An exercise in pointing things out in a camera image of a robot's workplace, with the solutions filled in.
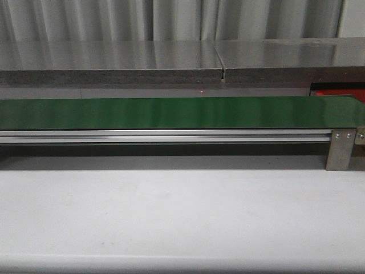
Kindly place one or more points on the left stainless steel table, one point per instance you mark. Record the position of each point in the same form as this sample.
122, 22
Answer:
109, 63

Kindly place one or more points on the stainless steel table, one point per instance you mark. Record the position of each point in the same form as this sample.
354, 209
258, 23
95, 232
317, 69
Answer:
109, 63
305, 60

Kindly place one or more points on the green conveyor belt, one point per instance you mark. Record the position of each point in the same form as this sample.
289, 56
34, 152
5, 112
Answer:
182, 113

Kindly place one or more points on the right stainless steel table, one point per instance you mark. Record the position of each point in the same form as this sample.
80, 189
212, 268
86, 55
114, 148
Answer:
305, 60

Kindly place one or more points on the red bin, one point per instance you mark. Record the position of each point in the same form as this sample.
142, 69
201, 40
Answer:
357, 93

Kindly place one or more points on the grey pleated curtain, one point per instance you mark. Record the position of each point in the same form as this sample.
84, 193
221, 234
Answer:
168, 20

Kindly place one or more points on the steel conveyor support bracket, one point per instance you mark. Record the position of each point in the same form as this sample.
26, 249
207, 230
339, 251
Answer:
341, 145

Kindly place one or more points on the aluminium conveyor side rail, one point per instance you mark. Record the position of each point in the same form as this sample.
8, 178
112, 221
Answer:
164, 136

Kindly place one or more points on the small steel end bracket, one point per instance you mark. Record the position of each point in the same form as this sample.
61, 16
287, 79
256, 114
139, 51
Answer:
360, 136

